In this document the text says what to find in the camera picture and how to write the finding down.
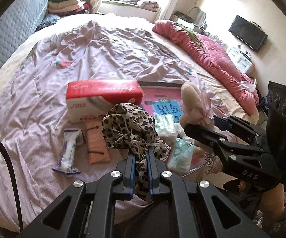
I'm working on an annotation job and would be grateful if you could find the white purple plastic pack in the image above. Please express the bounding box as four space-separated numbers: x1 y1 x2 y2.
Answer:
52 128 85 176

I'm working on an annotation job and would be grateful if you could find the pink packaged towel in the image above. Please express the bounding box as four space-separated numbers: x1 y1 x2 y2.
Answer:
86 120 110 164

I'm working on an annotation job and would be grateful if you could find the leopard print cloth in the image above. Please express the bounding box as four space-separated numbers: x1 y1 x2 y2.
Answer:
101 103 171 202

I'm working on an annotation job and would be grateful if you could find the green white tissue pack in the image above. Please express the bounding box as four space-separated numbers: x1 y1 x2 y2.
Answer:
154 114 178 143

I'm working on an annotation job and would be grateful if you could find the white cabinet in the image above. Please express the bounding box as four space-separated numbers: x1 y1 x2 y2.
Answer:
226 47 254 75

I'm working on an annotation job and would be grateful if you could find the pink red rolled comforter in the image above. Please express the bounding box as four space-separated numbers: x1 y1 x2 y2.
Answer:
152 20 258 116

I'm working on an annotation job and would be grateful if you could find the grey tray with pink book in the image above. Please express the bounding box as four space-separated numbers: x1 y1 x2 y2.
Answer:
139 81 207 177

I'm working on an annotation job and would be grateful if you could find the red white tissue box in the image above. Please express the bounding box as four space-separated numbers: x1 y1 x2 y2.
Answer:
65 79 144 123

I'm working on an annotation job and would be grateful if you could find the lilac patterned bed quilt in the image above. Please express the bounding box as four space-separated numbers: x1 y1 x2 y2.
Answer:
0 15 258 225

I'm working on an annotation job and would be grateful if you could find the stack of folded clothes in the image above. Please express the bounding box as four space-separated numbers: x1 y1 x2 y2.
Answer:
48 0 91 16

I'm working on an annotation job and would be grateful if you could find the dark blue clothes pile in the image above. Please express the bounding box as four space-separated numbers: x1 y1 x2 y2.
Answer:
36 13 60 32

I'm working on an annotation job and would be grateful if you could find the grey quilted headboard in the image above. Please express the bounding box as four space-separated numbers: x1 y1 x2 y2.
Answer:
0 0 48 68

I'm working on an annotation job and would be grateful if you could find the black wall television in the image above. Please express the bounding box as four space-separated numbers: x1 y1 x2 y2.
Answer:
229 15 268 53

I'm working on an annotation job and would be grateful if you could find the black cable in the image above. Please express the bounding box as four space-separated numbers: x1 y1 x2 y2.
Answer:
0 125 25 232

